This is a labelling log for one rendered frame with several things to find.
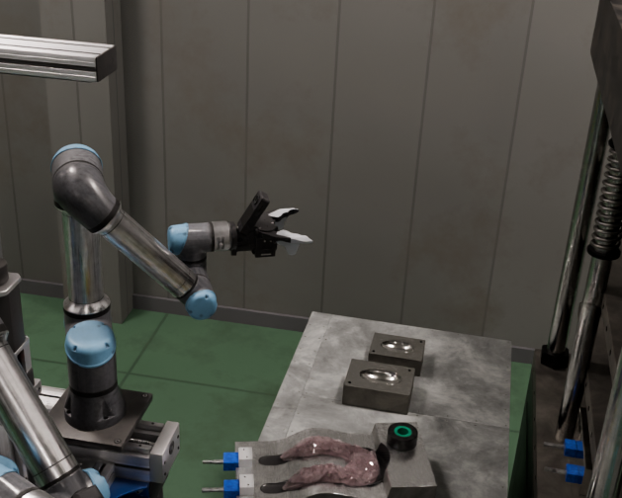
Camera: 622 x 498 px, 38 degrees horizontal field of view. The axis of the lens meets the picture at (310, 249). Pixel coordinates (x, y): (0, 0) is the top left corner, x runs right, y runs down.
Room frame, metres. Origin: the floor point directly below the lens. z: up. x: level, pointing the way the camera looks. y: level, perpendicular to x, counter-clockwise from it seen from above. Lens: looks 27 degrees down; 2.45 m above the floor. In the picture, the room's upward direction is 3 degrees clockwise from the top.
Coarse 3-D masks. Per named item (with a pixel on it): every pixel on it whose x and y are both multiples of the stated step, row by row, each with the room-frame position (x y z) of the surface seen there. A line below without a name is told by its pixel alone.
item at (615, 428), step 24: (600, 96) 2.56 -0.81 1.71; (600, 120) 2.55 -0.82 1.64; (600, 144) 2.55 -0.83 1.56; (600, 168) 2.56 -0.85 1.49; (576, 216) 2.57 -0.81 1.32; (576, 240) 2.56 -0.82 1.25; (576, 264) 2.55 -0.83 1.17; (576, 288) 2.56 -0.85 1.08; (552, 336) 2.57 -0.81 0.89; (552, 360) 2.54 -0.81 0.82; (600, 456) 1.43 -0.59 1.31; (600, 480) 1.42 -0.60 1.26
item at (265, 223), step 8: (264, 216) 2.13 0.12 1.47; (232, 224) 2.07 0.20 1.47; (256, 224) 2.09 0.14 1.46; (264, 224) 2.09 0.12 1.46; (272, 224) 2.10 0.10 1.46; (232, 232) 2.05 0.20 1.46; (256, 232) 2.07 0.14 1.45; (232, 240) 2.05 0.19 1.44; (240, 240) 2.08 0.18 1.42; (248, 240) 2.08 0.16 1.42; (256, 240) 2.07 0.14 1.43; (264, 240) 2.08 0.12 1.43; (232, 248) 2.06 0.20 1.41; (240, 248) 2.08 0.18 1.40; (248, 248) 2.08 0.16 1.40; (256, 248) 2.07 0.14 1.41; (264, 248) 2.08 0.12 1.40; (272, 248) 2.09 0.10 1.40; (256, 256) 2.07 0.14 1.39; (264, 256) 2.08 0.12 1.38; (272, 256) 2.08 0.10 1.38
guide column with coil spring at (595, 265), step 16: (592, 272) 2.16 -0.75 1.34; (608, 272) 2.16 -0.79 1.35; (592, 288) 2.15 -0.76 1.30; (592, 304) 2.15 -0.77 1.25; (592, 320) 2.15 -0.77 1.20; (576, 336) 2.17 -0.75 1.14; (592, 336) 2.15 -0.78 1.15; (576, 352) 2.16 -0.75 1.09; (576, 368) 2.15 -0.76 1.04; (576, 384) 2.15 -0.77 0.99; (576, 400) 2.15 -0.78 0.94; (560, 416) 2.17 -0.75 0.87; (576, 416) 2.15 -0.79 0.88; (560, 432) 2.16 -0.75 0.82
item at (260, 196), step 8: (256, 200) 2.08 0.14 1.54; (264, 200) 2.07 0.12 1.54; (248, 208) 2.10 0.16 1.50; (256, 208) 2.07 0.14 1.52; (264, 208) 2.07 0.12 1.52; (248, 216) 2.07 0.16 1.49; (256, 216) 2.07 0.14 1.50; (240, 224) 2.08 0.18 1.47; (248, 224) 2.07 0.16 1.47; (240, 232) 2.07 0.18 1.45; (248, 232) 2.07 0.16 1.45
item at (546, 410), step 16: (544, 368) 2.54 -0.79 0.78; (544, 384) 2.44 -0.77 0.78; (560, 384) 2.45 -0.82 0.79; (544, 400) 2.36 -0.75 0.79; (560, 400) 2.36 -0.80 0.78; (544, 416) 2.28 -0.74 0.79; (544, 432) 2.20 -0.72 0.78; (544, 448) 2.12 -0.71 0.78; (544, 464) 2.05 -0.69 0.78; (560, 464) 2.05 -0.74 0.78; (544, 480) 1.98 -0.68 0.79; (560, 480) 1.98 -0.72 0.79; (544, 496) 1.92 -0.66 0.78; (560, 496) 1.92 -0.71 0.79
